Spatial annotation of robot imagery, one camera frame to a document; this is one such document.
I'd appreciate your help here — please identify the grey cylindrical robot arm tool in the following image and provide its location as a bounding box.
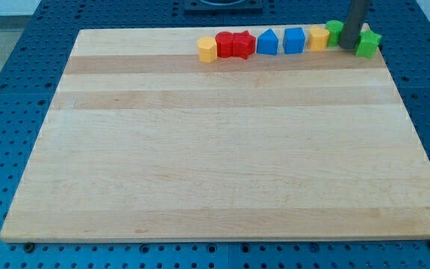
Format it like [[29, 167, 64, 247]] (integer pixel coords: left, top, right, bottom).
[[339, 0, 371, 49]]

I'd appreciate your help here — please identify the red star block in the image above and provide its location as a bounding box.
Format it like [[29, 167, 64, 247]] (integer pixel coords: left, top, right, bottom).
[[232, 31, 256, 60]]

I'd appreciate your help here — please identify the green star block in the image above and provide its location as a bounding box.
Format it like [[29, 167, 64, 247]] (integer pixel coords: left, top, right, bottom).
[[355, 30, 382, 58]]

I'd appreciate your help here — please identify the wooden board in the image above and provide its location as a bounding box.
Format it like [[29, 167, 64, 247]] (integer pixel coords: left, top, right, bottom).
[[0, 27, 430, 244]]

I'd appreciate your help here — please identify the yellow hexagon block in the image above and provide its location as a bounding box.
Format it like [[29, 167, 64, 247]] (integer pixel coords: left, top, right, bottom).
[[197, 37, 217, 63]]

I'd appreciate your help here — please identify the red cylinder block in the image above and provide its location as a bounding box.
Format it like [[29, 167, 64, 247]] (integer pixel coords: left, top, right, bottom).
[[215, 31, 234, 58]]

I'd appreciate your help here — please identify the blue pentagon block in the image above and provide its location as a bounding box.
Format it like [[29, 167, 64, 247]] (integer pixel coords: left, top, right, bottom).
[[256, 28, 278, 55]]

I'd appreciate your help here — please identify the blue cube block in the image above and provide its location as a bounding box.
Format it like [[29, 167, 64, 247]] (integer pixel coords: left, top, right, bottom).
[[282, 28, 305, 54]]

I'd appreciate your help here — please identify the yellow heart block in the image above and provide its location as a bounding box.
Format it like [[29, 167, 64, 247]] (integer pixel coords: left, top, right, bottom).
[[308, 25, 330, 52]]

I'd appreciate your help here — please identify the green cylinder block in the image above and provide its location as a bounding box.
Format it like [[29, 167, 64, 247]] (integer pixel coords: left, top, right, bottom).
[[325, 20, 344, 46]]

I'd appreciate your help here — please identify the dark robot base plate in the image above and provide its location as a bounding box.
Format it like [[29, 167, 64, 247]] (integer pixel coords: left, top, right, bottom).
[[182, 0, 264, 13]]

